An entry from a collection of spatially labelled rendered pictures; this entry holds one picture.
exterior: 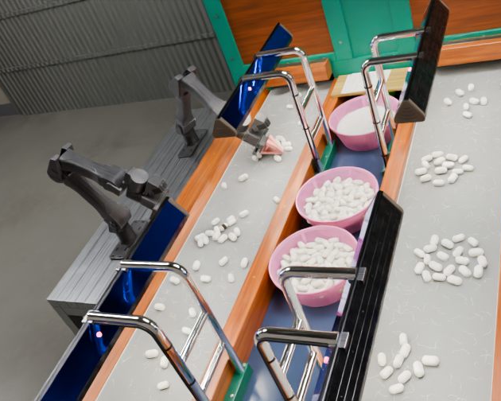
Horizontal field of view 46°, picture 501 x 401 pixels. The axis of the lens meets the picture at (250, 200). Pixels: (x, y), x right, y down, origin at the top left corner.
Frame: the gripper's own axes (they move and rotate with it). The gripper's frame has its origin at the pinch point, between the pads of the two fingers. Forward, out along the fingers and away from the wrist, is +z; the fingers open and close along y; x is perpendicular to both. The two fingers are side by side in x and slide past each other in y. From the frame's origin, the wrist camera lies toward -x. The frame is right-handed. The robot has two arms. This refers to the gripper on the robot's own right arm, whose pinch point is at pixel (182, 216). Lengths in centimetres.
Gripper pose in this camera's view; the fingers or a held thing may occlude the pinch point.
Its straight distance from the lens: 196.4
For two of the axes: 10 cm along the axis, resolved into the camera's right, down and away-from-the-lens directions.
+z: 8.9, 4.6, 0.3
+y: 3.3, -6.7, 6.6
